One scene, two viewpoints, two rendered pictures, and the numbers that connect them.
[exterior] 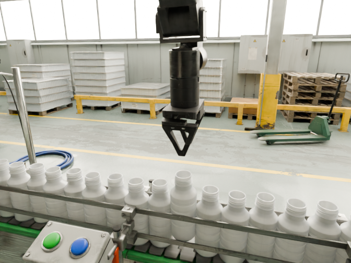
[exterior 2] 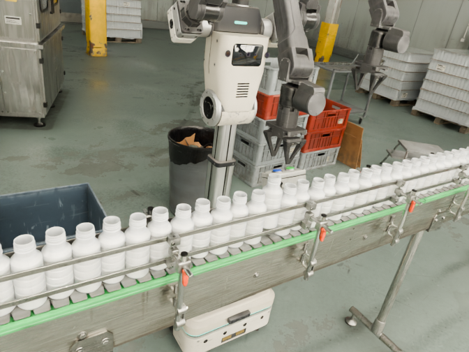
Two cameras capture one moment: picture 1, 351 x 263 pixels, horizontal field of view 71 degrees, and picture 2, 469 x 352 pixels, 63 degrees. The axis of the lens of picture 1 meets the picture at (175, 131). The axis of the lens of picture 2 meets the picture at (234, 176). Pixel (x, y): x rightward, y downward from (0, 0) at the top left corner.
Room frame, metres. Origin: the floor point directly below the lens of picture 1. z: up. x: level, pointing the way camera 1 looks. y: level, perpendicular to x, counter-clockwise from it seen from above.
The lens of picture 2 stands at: (1.00, -0.85, 1.67)
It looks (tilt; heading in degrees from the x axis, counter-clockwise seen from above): 27 degrees down; 129
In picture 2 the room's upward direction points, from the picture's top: 9 degrees clockwise
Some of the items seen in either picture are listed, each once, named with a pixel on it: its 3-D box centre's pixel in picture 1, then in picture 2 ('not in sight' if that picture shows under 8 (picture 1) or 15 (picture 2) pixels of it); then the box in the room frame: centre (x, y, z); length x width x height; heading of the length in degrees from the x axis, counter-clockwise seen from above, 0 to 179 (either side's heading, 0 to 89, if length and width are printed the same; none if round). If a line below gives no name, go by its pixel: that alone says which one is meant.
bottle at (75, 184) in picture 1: (78, 198); (338, 196); (0.57, 0.26, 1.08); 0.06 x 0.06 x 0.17
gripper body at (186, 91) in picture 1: (184, 95); (287, 118); (0.48, -0.02, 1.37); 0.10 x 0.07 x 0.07; 165
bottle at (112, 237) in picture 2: not in sight; (112, 249); (0.36, -0.47, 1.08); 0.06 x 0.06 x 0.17
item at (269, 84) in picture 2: not in sight; (279, 75); (-0.98, 2.04, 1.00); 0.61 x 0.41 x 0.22; 82
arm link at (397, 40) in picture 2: not in sight; (391, 31); (0.50, 0.46, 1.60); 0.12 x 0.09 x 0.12; 165
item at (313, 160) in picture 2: not in sight; (307, 151); (-0.90, 2.74, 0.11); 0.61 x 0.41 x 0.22; 78
